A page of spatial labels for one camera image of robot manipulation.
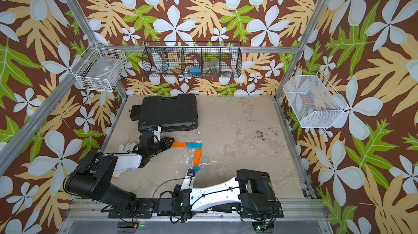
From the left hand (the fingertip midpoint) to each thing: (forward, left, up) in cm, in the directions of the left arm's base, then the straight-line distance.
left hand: (173, 137), depth 94 cm
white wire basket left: (+24, +38, +30) cm, 54 cm away
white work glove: (-5, +25, -3) cm, 26 cm away
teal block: (-3, -12, -3) cm, 13 cm away
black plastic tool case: (+16, -2, +3) cm, 16 cm away
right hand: (-29, -6, -1) cm, 30 cm away
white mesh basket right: (+8, -74, +22) cm, 78 cm away
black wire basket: (+40, -10, +26) cm, 49 cm away
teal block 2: (-16, -14, -5) cm, 22 cm away
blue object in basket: (+31, -13, +24) cm, 41 cm away
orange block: (-2, -3, -4) cm, 5 cm away
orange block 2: (-10, -14, -4) cm, 18 cm away
